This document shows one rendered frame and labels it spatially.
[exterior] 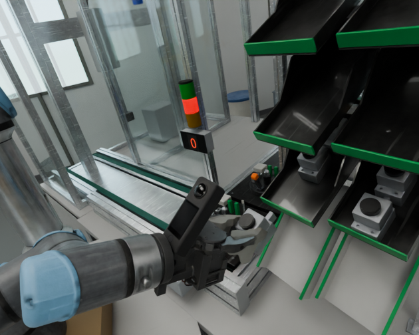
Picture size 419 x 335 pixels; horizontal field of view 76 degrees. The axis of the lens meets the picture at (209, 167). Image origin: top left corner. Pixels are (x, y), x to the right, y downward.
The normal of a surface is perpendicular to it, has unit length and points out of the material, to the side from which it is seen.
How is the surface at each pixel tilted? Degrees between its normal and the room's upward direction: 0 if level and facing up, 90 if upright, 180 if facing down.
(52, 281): 50
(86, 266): 40
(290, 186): 25
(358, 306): 45
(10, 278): 29
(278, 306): 0
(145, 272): 90
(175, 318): 0
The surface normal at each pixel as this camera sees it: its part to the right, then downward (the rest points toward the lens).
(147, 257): 0.55, -0.43
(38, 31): 0.73, 0.21
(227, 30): 0.31, 0.41
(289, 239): -0.67, -0.31
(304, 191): -0.49, -0.60
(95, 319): -0.17, -0.87
